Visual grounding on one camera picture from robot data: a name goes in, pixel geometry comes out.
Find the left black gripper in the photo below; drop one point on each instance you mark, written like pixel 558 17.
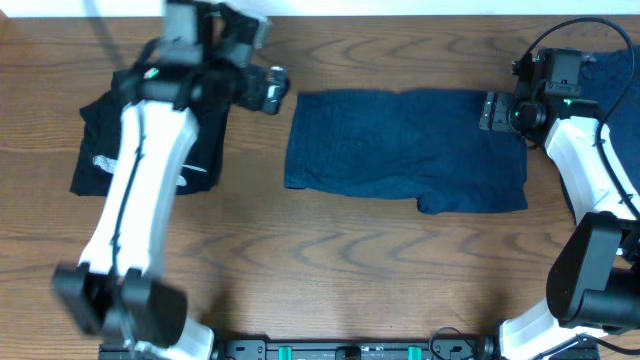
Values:
pixel 273 91

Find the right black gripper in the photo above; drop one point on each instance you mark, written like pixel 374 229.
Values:
pixel 495 112

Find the navy blue shorts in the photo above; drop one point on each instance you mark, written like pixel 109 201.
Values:
pixel 423 144

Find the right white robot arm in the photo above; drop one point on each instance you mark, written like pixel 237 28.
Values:
pixel 592 289

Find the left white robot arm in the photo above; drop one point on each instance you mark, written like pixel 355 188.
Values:
pixel 116 290

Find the navy clothes pile right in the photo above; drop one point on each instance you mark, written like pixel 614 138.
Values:
pixel 612 100

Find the folded black shorts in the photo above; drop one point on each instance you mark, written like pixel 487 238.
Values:
pixel 99 147

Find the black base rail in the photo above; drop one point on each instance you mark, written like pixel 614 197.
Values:
pixel 455 349

